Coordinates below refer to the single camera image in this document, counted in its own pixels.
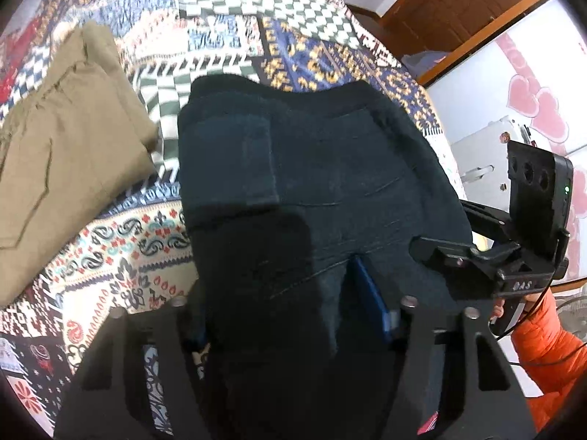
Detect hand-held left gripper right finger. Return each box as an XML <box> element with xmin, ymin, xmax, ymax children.
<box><xmin>352</xmin><ymin>256</ymin><xmax>538</xmax><ymax>440</ymax></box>

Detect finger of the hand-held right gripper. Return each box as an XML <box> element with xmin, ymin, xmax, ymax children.
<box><xmin>409</xmin><ymin>235</ymin><xmax>526</xmax><ymax>304</ymax></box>
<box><xmin>459</xmin><ymin>199</ymin><xmax>517</xmax><ymax>245</ymax></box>

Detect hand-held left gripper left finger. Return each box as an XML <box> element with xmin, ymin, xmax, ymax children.
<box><xmin>54</xmin><ymin>297</ymin><xmax>212</xmax><ymax>440</ymax></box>

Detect black pants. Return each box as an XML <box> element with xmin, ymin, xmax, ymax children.
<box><xmin>176</xmin><ymin>73</ymin><xmax>474</xmax><ymax>440</ymax></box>

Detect khaki pants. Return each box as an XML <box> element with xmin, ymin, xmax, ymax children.
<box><xmin>0</xmin><ymin>21</ymin><xmax>160</xmax><ymax>308</ymax></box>

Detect white cabinet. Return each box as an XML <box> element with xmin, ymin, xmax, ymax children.
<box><xmin>450</xmin><ymin>117</ymin><xmax>533</xmax><ymax>203</ymax></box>

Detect patchwork printed blanket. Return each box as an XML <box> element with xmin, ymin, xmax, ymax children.
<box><xmin>0</xmin><ymin>0</ymin><xmax>459</xmax><ymax>436</ymax></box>

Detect standing fan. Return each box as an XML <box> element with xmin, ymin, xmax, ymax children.
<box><xmin>554</xmin><ymin>296</ymin><xmax>587</xmax><ymax>333</ymax></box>

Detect grey-blue cloth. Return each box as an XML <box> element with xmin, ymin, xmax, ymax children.
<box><xmin>402</xmin><ymin>50</ymin><xmax>449</xmax><ymax>80</ymax></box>

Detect wooden door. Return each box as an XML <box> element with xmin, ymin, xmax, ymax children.
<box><xmin>380</xmin><ymin>0</ymin><xmax>551</xmax><ymax>87</ymax></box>

